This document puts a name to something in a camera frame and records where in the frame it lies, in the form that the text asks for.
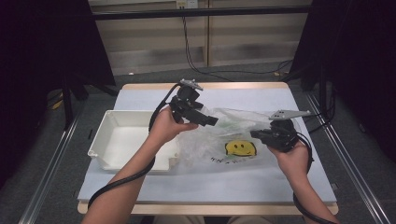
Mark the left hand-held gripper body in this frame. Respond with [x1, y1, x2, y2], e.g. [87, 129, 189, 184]
[169, 78, 205, 124]

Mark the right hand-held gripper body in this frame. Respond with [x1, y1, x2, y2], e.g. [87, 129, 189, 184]
[269, 109, 312, 153]

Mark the clear printed plastic bag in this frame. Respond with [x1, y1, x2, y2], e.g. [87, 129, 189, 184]
[176, 106, 303, 171]

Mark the white plastic box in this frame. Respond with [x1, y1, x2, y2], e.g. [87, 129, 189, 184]
[87, 109, 181, 173]

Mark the person's right hand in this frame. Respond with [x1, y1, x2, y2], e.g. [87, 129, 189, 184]
[268, 143, 310, 180]

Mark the person's left hand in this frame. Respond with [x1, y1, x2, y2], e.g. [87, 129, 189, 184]
[148, 105, 199, 146]

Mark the black stand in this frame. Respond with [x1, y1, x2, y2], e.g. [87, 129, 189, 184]
[279, 62, 337, 125]
[60, 73, 120, 130]

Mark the pale table mat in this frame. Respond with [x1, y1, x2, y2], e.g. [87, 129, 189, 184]
[78, 88, 337, 204]

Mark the wooden table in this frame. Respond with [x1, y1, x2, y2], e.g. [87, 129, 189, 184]
[77, 81, 340, 217]

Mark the black horizontal bar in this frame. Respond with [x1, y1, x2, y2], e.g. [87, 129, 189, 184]
[92, 5, 312, 21]

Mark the person's left leg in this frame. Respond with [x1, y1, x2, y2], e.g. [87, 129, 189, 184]
[153, 215, 204, 224]

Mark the black curtain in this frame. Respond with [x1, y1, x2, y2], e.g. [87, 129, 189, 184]
[0, 0, 116, 188]
[289, 0, 396, 162]

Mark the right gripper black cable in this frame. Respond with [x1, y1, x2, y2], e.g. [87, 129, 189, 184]
[292, 132, 339, 224]

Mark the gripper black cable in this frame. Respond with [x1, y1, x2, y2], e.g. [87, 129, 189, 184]
[292, 132, 339, 224]
[88, 82, 185, 209]

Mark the black hanging cable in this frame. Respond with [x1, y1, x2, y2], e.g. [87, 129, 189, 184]
[181, 17, 293, 82]

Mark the metal floor rail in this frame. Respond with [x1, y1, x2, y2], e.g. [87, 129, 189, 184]
[304, 91, 391, 224]
[18, 105, 82, 224]

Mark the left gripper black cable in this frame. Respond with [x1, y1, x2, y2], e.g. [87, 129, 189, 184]
[88, 82, 185, 209]

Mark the white wall socket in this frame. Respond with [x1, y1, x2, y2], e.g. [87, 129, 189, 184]
[176, 0, 199, 9]

